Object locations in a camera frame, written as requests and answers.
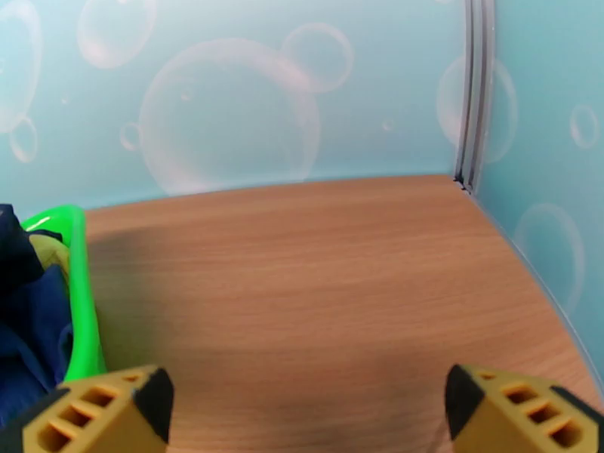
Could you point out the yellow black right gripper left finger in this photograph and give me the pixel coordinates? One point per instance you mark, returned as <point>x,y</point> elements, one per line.
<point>94,418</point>

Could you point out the yellow garment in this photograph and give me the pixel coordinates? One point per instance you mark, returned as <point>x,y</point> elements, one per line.
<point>54,256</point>

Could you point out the green plastic basket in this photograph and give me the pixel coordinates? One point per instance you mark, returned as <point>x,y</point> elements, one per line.
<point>82,300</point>

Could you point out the aluminium frame post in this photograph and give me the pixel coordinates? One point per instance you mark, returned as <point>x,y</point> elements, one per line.
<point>479,88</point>

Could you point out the royal blue garment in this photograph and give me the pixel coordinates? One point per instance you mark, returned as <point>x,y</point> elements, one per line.
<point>33,324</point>

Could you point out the dark navy garment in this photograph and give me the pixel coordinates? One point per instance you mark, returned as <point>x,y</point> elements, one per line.
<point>14,248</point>

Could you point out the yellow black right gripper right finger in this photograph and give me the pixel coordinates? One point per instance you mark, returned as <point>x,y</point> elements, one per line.
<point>514,418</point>

